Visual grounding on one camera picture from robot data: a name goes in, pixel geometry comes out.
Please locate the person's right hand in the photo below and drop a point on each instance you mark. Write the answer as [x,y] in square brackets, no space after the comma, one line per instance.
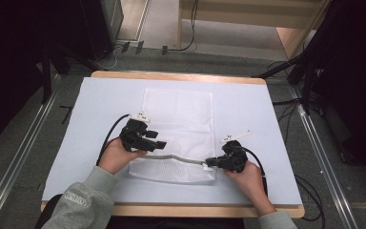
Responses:
[251,179]

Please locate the black metal stand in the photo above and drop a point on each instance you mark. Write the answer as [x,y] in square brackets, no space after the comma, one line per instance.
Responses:
[305,63]

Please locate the white table cover sheet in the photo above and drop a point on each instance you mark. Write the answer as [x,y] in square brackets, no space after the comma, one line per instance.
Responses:
[82,127]

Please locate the light wooden furniture frame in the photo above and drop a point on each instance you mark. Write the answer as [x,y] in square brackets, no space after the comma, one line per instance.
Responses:
[235,19]

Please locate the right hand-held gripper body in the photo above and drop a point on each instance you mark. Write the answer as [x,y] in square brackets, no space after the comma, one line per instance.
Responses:
[235,157]

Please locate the wooden table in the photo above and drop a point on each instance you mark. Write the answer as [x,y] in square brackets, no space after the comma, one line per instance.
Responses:
[178,210]

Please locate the white mesh laundry bag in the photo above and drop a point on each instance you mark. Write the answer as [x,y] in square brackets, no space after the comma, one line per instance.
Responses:
[181,117]

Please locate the metal floor rail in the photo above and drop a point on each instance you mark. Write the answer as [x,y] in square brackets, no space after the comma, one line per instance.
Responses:
[324,159]
[19,159]

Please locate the black cabinet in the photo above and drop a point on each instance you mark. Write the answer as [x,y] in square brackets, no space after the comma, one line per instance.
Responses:
[98,28]

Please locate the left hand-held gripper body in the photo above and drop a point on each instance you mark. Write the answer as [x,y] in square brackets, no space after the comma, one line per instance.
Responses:
[135,136]

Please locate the dark curtain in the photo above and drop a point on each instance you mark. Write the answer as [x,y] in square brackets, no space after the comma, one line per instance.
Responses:
[6,63]
[362,79]

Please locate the small black floor plug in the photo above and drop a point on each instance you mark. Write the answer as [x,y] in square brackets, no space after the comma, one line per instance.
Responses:
[164,50]

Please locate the person's left hand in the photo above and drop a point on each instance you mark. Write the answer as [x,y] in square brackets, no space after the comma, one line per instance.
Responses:
[116,157]

